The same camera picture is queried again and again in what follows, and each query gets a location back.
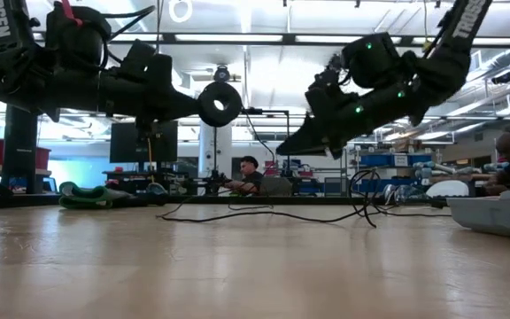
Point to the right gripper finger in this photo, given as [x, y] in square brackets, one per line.
[310, 147]

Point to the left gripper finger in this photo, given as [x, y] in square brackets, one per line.
[188, 110]

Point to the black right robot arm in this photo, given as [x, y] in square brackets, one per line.
[436, 75]

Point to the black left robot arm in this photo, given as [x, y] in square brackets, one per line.
[16, 75]

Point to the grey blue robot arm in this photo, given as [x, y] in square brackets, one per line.
[432, 169]

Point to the shelf with blue bins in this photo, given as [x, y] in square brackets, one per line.
[379, 160]

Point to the grey laptop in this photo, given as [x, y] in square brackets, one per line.
[277, 187]

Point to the white column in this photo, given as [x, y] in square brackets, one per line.
[225, 150]

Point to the black monitor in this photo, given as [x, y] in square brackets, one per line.
[122, 142]

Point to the person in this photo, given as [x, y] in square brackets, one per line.
[249, 165]

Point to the silver blue bundle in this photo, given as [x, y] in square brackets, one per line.
[396, 194]

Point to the black framed ceiling light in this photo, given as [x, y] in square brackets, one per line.
[237, 38]

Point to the wooden work table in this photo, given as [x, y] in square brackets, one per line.
[467, 177]

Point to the black green work glove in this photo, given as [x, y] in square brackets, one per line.
[82, 188]
[87, 204]

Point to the grey plastic tool case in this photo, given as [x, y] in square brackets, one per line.
[494, 217]

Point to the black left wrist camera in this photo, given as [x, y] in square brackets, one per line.
[137, 62]

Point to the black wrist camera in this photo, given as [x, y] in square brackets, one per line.
[330, 93]
[137, 62]

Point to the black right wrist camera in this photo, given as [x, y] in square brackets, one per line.
[330, 93]

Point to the black overhead camera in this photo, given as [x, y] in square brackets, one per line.
[221, 73]

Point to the black metal frame stand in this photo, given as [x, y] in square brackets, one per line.
[252, 111]

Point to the black table frame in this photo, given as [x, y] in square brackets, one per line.
[361, 200]

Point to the black vertical post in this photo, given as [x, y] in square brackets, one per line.
[20, 150]

